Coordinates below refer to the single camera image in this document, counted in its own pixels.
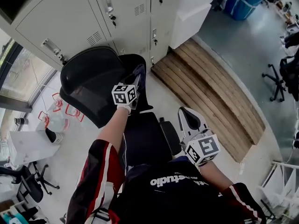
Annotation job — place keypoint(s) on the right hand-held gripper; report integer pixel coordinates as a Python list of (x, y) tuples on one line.
[(203, 148)]

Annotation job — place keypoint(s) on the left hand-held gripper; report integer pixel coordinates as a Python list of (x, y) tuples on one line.
[(123, 95)]

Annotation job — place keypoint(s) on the black mesh office chair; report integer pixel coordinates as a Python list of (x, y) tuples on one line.
[(93, 78)]

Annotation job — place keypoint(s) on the person's right forearm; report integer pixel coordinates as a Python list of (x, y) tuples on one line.
[(215, 176)]

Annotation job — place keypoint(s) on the person's left forearm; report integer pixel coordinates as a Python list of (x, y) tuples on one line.
[(112, 129)]

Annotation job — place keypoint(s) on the wooden step platform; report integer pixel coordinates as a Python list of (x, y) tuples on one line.
[(210, 97)]

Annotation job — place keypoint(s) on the white power strip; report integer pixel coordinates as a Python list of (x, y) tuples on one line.
[(241, 169)]

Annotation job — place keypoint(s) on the white cabinet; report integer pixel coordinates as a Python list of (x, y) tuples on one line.
[(189, 20)]

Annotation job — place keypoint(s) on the person's black red shirt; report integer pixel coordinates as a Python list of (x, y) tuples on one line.
[(163, 202)]

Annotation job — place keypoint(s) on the grey metal lockers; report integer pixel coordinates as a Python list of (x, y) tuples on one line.
[(81, 15)]

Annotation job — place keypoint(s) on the black chair with star base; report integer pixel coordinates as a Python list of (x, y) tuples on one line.
[(287, 76)]

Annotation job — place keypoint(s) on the white metal rack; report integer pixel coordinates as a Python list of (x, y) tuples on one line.
[(280, 188)]

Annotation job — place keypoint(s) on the dark framed window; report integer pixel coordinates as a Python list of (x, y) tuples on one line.
[(21, 78)]

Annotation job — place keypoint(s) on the dark metal cup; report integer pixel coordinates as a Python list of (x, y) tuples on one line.
[(21, 121)]

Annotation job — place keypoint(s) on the white water dispenser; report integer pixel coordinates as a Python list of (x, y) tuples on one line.
[(30, 146)]

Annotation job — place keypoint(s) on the blue wrapped bundle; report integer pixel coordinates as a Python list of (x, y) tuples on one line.
[(243, 1)]

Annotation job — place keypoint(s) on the black mesh swivel chair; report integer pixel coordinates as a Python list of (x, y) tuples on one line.
[(30, 188)]

